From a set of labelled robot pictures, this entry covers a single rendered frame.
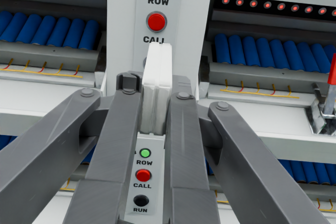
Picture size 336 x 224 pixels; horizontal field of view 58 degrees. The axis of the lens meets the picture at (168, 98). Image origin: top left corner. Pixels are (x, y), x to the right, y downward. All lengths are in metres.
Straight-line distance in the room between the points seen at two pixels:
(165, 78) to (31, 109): 0.24
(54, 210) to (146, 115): 0.36
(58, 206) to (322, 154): 0.37
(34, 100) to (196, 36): 0.20
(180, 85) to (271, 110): 0.24
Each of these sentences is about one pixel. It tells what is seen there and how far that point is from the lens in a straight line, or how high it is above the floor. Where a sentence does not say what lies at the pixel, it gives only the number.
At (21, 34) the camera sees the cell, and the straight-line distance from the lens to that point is 0.45.
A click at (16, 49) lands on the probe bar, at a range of 0.42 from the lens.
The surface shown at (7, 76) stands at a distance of 0.41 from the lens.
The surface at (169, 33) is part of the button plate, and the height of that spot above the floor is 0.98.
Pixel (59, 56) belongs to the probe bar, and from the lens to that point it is 0.40.
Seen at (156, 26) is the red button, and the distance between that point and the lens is 0.29.
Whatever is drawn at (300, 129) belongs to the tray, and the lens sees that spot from 0.39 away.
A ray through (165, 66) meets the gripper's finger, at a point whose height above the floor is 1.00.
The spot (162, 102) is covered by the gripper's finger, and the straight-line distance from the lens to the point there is 0.15.
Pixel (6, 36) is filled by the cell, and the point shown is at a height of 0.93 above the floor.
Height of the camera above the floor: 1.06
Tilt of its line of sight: 27 degrees down
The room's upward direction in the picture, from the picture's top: 7 degrees clockwise
